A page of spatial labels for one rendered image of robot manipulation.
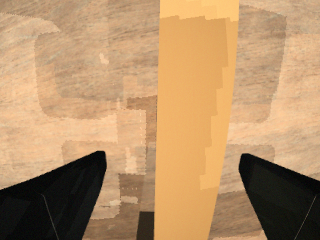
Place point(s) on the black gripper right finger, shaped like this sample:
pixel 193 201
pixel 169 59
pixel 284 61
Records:
pixel 287 203

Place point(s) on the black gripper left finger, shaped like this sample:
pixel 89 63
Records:
pixel 56 205

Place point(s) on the tan wooden rail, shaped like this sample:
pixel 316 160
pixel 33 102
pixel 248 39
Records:
pixel 197 54

